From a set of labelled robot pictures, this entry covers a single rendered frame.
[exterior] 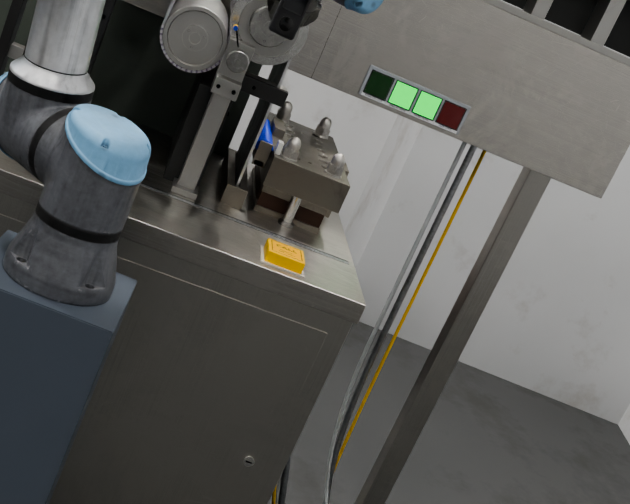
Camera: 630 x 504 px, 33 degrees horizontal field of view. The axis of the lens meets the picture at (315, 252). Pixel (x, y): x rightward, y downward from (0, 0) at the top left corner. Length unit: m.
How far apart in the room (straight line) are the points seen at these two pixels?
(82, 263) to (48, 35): 0.30
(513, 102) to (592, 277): 2.22
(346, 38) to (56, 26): 1.04
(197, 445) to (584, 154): 1.13
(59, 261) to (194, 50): 0.73
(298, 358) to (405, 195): 2.48
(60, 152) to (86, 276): 0.17
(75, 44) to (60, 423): 0.50
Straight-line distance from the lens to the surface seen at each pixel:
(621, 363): 4.78
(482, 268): 2.73
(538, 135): 2.49
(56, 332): 1.40
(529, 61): 2.45
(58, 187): 1.39
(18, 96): 1.46
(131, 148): 1.37
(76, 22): 1.44
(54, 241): 1.40
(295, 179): 2.04
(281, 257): 1.84
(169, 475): 2.04
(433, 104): 2.41
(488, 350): 4.63
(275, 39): 2.00
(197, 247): 1.81
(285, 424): 1.99
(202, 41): 2.02
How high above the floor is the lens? 1.48
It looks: 17 degrees down
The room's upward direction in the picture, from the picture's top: 24 degrees clockwise
